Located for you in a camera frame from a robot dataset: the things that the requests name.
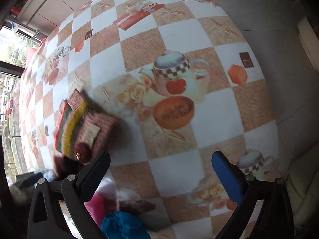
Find pink sponge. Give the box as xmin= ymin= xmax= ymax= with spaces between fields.
xmin=84 ymin=193 xmax=119 ymax=227

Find light blue fluffy cloth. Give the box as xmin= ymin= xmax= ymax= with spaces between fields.
xmin=36 ymin=169 xmax=58 ymax=182

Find checkered printed tablecloth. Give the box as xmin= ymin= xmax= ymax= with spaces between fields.
xmin=20 ymin=0 xmax=279 ymax=238

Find pink striped knit hat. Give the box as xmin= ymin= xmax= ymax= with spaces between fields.
xmin=53 ymin=89 xmax=117 ymax=165

